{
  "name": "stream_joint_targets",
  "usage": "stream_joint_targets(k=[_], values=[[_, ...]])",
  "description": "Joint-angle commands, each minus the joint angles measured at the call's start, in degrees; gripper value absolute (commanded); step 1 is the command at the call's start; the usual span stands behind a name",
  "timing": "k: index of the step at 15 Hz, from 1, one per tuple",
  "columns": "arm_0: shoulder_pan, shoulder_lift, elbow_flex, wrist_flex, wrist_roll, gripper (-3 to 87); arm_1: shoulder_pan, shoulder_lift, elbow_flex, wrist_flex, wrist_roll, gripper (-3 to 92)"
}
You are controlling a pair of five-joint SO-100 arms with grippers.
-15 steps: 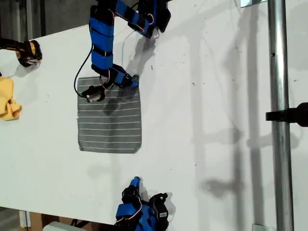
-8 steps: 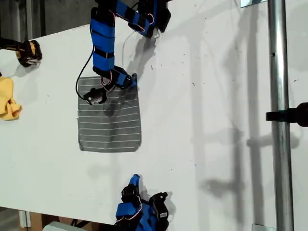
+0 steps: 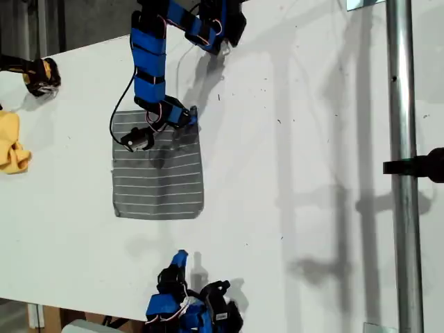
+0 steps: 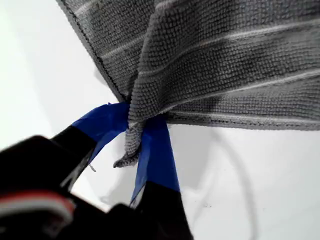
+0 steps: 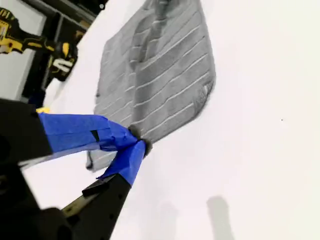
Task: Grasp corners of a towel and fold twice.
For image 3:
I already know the black clamp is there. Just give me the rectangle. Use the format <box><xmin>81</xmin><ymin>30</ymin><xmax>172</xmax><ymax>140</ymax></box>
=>
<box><xmin>382</xmin><ymin>147</ymin><xmax>444</xmax><ymax>183</ymax></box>

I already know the black camera cable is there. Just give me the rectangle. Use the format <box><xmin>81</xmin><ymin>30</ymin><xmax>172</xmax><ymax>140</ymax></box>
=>
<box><xmin>109</xmin><ymin>71</ymin><xmax>137</xmax><ymax>144</ymax></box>

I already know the white table leg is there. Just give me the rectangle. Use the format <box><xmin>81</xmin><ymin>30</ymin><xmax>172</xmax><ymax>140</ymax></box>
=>
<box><xmin>27</xmin><ymin>303</ymin><xmax>45</xmax><ymax>329</ymax></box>

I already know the grey striped towel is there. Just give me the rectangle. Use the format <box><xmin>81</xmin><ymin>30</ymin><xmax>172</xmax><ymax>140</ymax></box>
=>
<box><xmin>110</xmin><ymin>108</ymin><xmax>205</xmax><ymax>220</ymax></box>

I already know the steel post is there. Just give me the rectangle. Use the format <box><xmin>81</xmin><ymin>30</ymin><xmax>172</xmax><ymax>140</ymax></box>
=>
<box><xmin>386</xmin><ymin>0</ymin><xmax>425</xmax><ymax>333</ymax></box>

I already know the white plastic container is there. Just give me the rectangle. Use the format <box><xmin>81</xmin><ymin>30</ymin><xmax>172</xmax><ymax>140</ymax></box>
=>
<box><xmin>61</xmin><ymin>318</ymin><xmax>107</xmax><ymax>333</ymax></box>

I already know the thin white cable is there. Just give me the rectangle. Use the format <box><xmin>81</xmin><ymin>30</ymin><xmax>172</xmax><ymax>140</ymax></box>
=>
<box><xmin>175</xmin><ymin>40</ymin><xmax>232</xmax><ymax>86</ymax></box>

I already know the yellow cloth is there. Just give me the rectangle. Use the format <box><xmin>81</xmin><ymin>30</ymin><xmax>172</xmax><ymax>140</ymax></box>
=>
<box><xmin>0</xmin><ymin>110</ymin><xmax>33</xmax><ymax>174</ymax></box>

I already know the yellow black cordless drill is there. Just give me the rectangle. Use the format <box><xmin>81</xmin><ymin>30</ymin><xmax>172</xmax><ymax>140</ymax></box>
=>
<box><xmin>0</xmin><ymin>53</ymin><xmax>62</xmax><ymax>98</ymax></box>

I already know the black arm camera box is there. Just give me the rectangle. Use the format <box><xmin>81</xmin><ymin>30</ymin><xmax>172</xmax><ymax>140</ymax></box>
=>
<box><xmin>120</xmin><ymin>126</ymin><xmax>156</xmax><ymax>153</ymax></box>
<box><xmin>203</xmin><ymin>280</ymin><xmax>244</xmax><ymax>330</ymax></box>

